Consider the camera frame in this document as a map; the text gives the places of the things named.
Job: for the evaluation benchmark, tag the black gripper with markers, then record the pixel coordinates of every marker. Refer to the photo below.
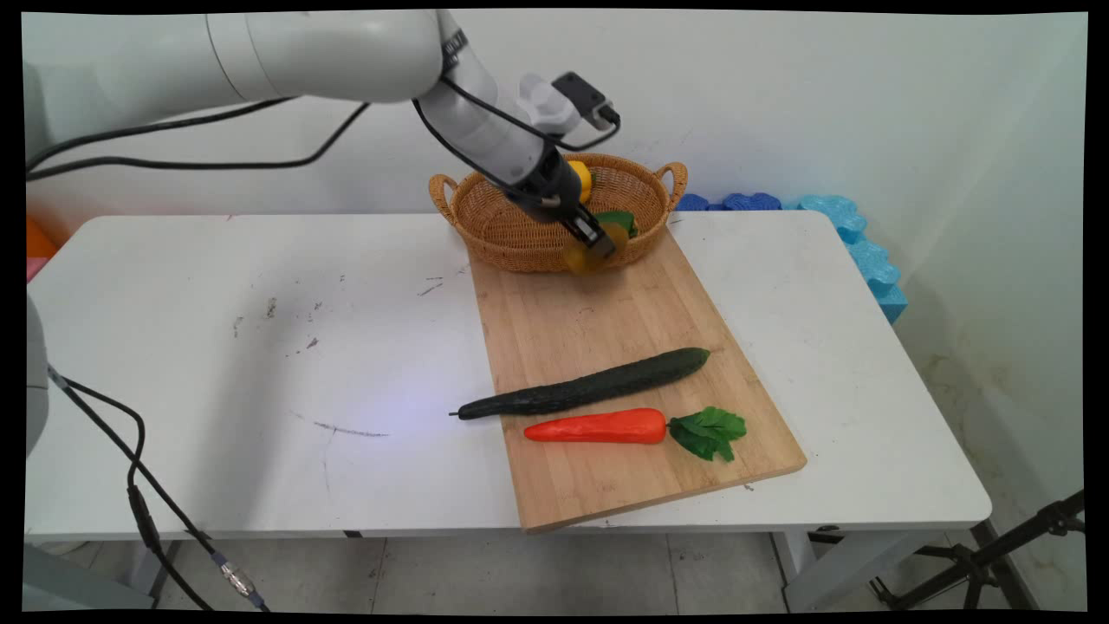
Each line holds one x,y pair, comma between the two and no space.
554,186

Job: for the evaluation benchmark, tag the brown toy potato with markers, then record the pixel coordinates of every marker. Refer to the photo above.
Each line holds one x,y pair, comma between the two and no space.
582,258

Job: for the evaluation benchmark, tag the dark green toy cucumber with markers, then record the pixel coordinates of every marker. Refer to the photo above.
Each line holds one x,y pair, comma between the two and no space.
598,386

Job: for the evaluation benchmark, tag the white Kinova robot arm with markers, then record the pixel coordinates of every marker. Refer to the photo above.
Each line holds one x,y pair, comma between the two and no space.
329,52

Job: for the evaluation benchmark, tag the green toy bell pepper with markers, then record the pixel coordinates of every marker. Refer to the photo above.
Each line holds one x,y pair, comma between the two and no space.
622,221

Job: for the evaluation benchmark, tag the yellow toy bell pepper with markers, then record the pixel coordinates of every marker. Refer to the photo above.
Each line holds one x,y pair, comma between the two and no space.
582,179

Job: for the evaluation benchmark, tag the woven wicker basket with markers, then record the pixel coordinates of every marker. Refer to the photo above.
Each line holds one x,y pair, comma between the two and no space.
511,225

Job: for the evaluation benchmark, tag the wooden cutting board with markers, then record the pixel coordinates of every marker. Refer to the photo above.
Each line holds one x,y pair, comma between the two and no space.
606,347

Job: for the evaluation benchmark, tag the dark blue foam piece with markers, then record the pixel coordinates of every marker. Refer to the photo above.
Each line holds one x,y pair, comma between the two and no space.
728,202

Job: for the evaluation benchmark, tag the orange toy carrot with leaves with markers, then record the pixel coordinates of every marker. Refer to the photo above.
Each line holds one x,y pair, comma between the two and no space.
606,426

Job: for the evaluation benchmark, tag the light blue foam piece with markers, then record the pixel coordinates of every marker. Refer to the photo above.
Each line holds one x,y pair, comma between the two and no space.
866,251

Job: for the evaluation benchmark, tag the white table leg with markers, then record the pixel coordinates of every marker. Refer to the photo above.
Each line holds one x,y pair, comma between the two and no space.
832,572

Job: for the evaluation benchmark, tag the black tripod stand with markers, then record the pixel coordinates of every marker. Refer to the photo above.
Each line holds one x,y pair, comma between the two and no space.
979,559

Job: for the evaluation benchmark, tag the orange block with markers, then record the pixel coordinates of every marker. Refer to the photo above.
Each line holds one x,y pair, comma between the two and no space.
39,241

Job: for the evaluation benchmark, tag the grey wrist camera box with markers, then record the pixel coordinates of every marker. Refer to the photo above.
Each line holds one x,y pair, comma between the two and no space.
582,94

